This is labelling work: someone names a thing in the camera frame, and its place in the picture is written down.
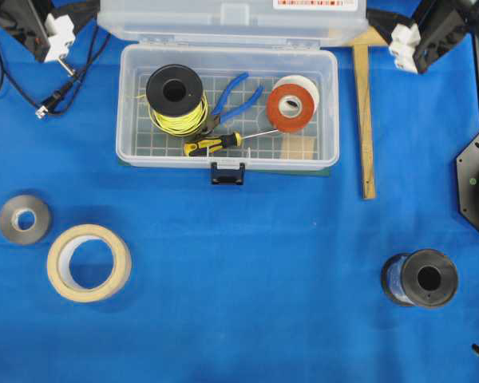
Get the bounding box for yellow wire spool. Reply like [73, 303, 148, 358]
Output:
[145, 64, 208, 137]

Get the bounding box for blue handled pliers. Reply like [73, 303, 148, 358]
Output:
[201, 72, 264, 135]

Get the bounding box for wooden ruler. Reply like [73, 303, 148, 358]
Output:
[327, 26, 389, 200]

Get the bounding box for white tape roll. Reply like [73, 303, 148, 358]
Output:
[273, 75, 320, 111]

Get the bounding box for black box latch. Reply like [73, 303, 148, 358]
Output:
[210, 162, 246, 186]

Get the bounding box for black cable with plug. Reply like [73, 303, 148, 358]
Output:
[0, 15, 113, 120]

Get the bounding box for clear plastic tool box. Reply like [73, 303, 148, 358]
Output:
[97, 1, 368, 172]

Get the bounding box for blue table cloth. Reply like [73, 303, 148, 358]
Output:
[0, 40, 479, 382]

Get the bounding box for beige masking tape roll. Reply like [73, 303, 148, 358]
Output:
[46, 224, 133, 303]

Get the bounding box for yellow black screwdriver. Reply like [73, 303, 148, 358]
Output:
[183, 129, 279, 156]

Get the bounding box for white free case label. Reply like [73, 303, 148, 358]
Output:
[272, 0, 358, 11]

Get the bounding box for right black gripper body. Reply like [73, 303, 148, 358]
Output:
[366, 1, 468, 74]

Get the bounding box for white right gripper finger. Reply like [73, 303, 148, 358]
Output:
[389, 23, 421, 73]

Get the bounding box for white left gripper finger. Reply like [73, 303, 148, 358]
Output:
[43, 14, 75, 62]

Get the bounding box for grey tape roll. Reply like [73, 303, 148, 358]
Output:
[0, 195, 52, 245]

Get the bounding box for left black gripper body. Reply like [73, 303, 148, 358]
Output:
[0, 0, 98, 62]

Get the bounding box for red tape roll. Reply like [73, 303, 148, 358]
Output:
[266, 83, 316, 133]

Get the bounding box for small wooden board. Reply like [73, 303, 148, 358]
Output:
[280, 136, 317, 160]

